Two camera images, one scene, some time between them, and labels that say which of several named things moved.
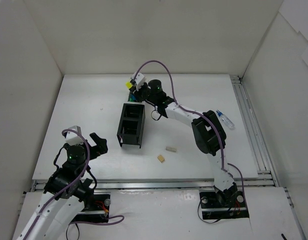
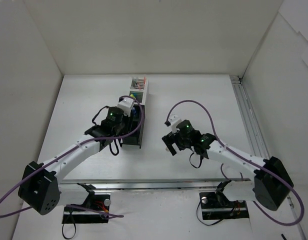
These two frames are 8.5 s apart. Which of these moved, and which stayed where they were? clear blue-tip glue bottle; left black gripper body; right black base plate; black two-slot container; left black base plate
Moved: left black gripper body; clear blue-tip glue bottle
Stayed: right black base plate; left black base plate; black two-slot container
